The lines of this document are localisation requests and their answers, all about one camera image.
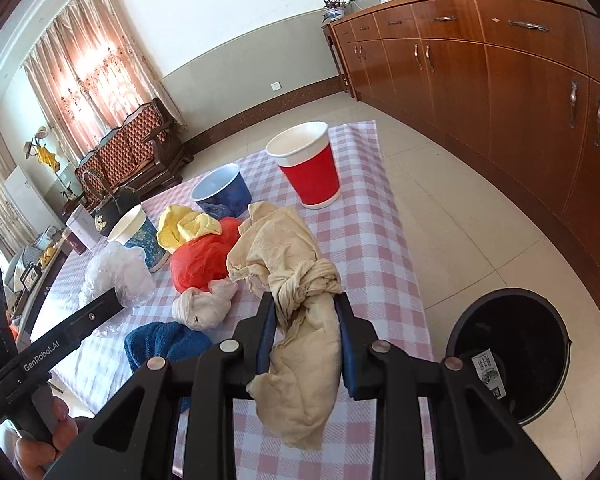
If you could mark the beige cloth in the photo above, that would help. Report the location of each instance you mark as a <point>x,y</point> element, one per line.
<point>280,245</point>

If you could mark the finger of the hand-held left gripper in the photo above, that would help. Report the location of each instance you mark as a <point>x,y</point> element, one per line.
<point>92,316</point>

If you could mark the pink patterned curtain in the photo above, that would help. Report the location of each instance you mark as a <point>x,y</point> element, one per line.
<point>95,60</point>

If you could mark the white and blue paper cup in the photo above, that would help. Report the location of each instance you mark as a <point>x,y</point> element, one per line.
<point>147,247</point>

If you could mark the red paper cup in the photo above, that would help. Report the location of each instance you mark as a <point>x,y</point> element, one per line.
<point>312,175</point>

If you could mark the white fridge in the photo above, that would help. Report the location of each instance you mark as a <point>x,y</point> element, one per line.
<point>27,195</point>

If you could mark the white printed wrapper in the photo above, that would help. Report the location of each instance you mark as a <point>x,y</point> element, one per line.
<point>489,375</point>

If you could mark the long wooden cabinet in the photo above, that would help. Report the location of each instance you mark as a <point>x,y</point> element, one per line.
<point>505,110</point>

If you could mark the yellow hanging cloth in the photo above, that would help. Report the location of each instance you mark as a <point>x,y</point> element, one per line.
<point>46,155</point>

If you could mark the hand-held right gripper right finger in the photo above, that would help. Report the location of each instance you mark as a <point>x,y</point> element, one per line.
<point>347,352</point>

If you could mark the clear plastic bag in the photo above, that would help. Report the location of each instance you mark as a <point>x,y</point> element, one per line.
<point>115,272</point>

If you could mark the person's left hand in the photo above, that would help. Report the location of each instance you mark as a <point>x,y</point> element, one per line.
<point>64,427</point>

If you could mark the black handbag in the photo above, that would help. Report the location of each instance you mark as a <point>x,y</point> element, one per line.
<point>115,210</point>

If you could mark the small picture frame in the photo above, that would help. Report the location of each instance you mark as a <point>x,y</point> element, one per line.
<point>30,277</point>

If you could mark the wooden sofa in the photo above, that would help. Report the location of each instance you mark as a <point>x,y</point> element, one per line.
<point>130,150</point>

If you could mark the pink checked tablecloth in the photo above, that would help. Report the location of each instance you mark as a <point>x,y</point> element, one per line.
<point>360,240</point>

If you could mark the blue knitted cloth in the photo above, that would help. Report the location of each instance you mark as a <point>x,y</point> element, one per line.
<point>165,340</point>

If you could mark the black trash bin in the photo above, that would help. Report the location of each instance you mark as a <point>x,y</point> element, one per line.
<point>520,335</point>

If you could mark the white box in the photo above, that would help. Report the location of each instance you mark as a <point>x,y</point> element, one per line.
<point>82,230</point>

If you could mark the dark wooden sideboard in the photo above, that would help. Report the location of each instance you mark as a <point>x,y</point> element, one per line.
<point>40,290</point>

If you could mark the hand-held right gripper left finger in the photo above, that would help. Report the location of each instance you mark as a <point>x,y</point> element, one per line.
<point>265,332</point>

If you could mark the potted plant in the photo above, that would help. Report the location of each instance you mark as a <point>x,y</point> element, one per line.
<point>336,7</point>

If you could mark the white cloth wad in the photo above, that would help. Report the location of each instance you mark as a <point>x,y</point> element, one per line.
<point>200,307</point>

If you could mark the red cloth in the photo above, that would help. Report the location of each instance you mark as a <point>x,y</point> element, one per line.
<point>200,260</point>

